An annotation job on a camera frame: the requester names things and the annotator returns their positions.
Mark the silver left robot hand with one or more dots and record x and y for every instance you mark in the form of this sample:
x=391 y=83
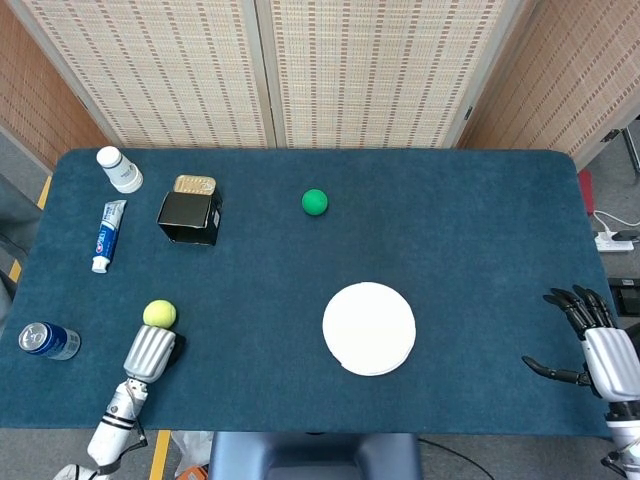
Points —
x=149 y=352

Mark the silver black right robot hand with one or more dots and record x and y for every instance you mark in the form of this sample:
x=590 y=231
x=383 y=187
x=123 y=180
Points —
x=610 y=360

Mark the yellow tennis ball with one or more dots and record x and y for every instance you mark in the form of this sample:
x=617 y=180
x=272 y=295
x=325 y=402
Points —
x=159 y=314

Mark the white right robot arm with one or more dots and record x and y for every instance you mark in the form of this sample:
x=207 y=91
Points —
x=625 y=435

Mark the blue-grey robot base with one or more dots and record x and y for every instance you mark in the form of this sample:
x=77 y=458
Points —
x=315 y=457

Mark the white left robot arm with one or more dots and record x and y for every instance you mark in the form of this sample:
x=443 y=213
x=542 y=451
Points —
x=115 y=425

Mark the black box on floor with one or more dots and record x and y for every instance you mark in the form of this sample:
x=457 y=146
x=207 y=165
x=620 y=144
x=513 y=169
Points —
x=627 y=297

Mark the green ball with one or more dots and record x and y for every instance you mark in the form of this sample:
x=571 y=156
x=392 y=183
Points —
x=315 y=202

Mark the blue drink can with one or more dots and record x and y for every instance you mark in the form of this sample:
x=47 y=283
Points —
x=50 y=341

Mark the white plastic bag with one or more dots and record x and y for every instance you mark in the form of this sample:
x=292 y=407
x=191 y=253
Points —
x=192 y=447

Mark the white power strip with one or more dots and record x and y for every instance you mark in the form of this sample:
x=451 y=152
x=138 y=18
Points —
x=614 y=244

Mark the blue white toothpaste tube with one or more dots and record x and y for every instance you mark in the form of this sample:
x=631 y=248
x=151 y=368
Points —
x=107 y=237

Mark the blue tablecloth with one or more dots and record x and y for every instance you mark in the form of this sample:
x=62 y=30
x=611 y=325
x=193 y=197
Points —
x=280 y=280

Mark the red object on floor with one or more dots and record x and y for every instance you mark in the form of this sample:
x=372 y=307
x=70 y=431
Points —
x=586 y=192

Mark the gold tin can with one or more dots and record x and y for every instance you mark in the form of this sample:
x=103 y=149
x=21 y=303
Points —
x=194 y=183

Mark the white bottle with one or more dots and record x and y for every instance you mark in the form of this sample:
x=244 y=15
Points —
x=120 y=171

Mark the metal stand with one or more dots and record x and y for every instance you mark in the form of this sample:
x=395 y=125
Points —
x=627 y=142

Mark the white paper plate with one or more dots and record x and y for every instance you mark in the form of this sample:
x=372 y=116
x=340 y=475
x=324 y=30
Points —
x=369 y=329

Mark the black screen hinge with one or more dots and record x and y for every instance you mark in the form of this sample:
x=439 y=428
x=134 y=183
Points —
x=468 y=113

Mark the woven folding screen panel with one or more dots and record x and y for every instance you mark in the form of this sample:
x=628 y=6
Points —
x=35 y=90
x=375 y=65
x=165 y=65
x=565 y=75

